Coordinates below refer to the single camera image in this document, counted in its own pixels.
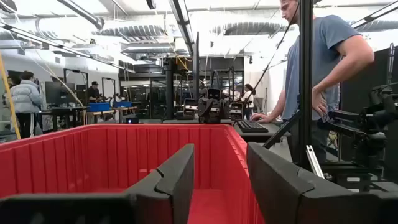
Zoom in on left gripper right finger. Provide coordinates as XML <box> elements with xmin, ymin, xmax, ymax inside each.
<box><xmin>246</xmin><ymin>142</ymin><xmax>356</xmax><ymax>224</ymax></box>

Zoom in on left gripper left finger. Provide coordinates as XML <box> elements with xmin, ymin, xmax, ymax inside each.
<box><xmin>123</xmin><ymin>143</ymin><xmax>195</xmax><ymax>224</ymax></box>

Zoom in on black pillar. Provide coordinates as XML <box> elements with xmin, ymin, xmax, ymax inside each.
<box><xmin>164</xmin><ymin>58</ymin><xmax>175</xmax><ymax>119</ymax></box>

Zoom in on wooden workbench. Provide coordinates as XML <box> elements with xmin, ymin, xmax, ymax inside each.
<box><xmin>83</xmin><ymin>107</ymin><xmax>137</xmax><ymax>124</ymax></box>

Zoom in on person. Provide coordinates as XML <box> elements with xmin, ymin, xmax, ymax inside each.
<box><xmin>250</xmin><ymin>0</ymin><xmax>376</xmax><ymax>164</ymax></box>
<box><xmin>2</xmin><ymin>70</ymin><xmax>43</xmax><ymax>139</ymax></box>
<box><xmin>86</xmin><ymin>80</ymin><xmax>102</xmax><ymax>103</ymax></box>
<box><xmin>241</xmin><ymin>83</ymin><xmax>256</xmax><ymax>121</ymax></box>

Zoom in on black aluminium frame rails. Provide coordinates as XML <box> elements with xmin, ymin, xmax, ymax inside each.
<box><xmin>262</xmin><ymin>0</ymin><xmax>314</xmax><ymax>170</ymax></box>

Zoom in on black keyboard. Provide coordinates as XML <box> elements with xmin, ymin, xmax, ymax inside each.
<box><xmin>236</xmin><ymin>119</ymin><xmax>269</xmax><ymax>134</ymax></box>

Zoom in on red plastic bin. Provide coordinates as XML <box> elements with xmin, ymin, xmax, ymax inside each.
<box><xmin>0</xmin><ymin>123</ymin><xmax>265</xmax><ymax>224</ymax></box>

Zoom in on black robot gripper unit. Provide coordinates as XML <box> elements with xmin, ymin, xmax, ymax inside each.
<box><xmin>197</xmin><ymin>86</ymin><xmax>231</xmax><ymax>124</ymax></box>
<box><xmin>183</xmin><ymin>98</ymin><xmax>199</xmax><ymax>121</ymax></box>
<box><xmin>229</xmin><ymin>101</ymin><xmax>244</xmax><ymax>121</ymax></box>

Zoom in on silver aluminium bracket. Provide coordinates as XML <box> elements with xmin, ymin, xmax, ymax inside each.
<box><xmin>305</xmin><ymin>144</ymin><xmax>326</xmax><ymax>180</ymax></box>

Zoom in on yellow cable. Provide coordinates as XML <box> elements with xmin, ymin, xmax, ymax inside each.
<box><xmin>0</xmin><ymin>51</ymin><xmax>22</xmax><ymax>140</ymax></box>

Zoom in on black vertical post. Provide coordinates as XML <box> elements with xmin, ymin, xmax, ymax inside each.
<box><xmin>192</xmin><ymin>30</ymin><xmax>201</xmax><ymax>102</ymax></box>

